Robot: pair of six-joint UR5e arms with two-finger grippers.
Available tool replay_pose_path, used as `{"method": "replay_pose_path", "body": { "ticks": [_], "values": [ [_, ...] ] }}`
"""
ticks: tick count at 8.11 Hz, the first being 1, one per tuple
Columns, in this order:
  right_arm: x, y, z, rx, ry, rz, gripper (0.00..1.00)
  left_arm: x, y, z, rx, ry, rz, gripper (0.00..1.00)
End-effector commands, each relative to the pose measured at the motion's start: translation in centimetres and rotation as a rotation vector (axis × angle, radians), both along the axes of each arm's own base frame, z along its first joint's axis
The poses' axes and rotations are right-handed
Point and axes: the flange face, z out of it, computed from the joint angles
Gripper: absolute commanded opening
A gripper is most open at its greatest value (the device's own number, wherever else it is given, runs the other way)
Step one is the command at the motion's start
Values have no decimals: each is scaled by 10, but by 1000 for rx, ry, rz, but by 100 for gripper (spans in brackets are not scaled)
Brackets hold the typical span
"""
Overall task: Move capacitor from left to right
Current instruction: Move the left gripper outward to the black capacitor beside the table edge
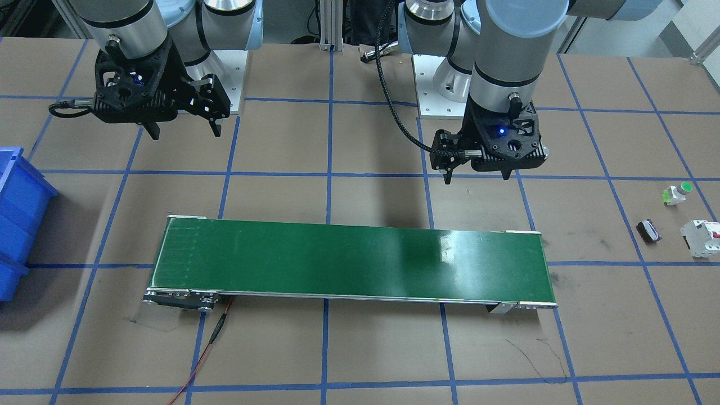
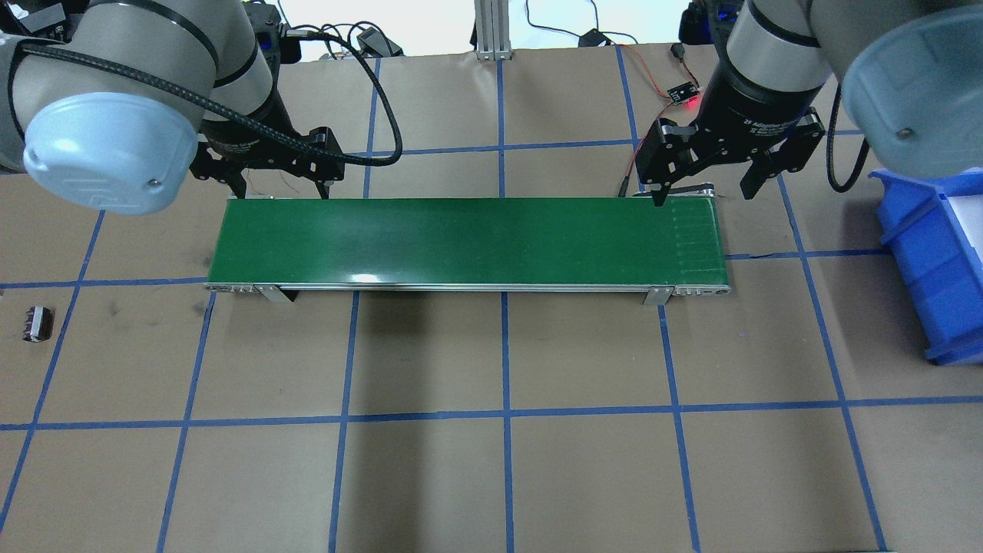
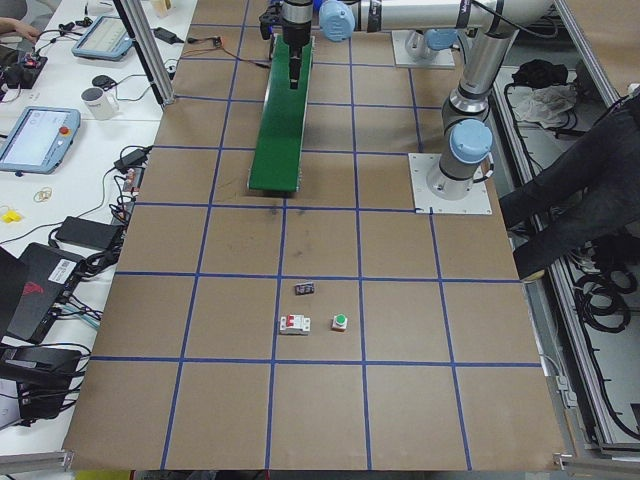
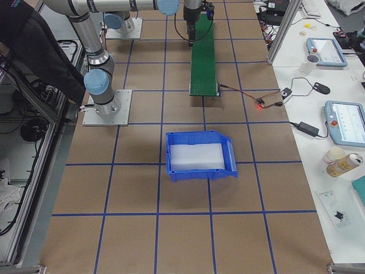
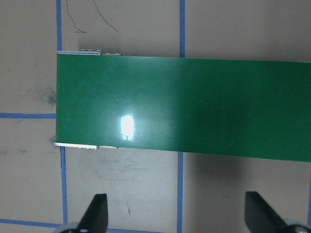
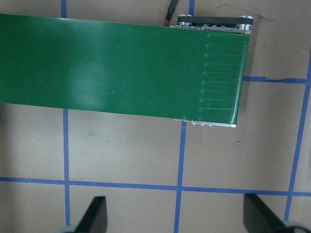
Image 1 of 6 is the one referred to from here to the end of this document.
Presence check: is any black braided cable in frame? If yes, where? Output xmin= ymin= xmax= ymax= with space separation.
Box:
xmin=375 ymin=0 xmax=470 ymax=155

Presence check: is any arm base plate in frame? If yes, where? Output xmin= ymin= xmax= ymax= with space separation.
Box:
xmin=186 ymin=49 xmax=250 ymax=115
xmin=412 ymin=55 xmax=471 ymax=119

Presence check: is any white red circuit breaker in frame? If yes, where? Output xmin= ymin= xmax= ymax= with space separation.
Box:
xmin=681 ymin=220 xmax=719 ymax=257

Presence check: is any green push button switch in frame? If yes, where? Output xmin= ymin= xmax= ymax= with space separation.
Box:
xmin=661 ymin=182 xmax=694 ymax=206

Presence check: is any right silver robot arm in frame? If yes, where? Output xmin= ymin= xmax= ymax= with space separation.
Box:
xmin=48 ymin=1 xmax=263 ymax=140

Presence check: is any red black wire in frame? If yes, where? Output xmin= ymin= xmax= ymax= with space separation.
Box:
xmin=169 ymin=296 xmax=235 ymax=405

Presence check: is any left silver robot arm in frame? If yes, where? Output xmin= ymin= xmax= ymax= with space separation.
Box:
xmin=388 ymin=1 xmax=658 ymax=184

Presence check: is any small black capacitor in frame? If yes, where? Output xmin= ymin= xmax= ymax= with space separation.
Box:
xmin=636 ymin=219 xmax=663 ymax=245

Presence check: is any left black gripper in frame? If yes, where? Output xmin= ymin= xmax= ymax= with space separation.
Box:
xmin=430 ymin=94 xmax=548 ymax=185

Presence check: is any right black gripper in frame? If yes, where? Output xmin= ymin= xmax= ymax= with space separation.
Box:
xmin=93 ymin=36 xmax=231 ymax=141

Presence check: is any aluminium frame post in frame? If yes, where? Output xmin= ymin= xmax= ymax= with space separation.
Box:
xmin=318 ymin=0 xmax=345 ymax=53

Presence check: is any blue plastic bin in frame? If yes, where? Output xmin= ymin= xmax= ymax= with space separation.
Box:
xmin=1 ymin=146 xmax=57 ymax=302

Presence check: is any green conveyor belt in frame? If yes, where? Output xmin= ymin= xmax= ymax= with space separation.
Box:
xmin=143 ymin=215 xmax=557 ymax=313

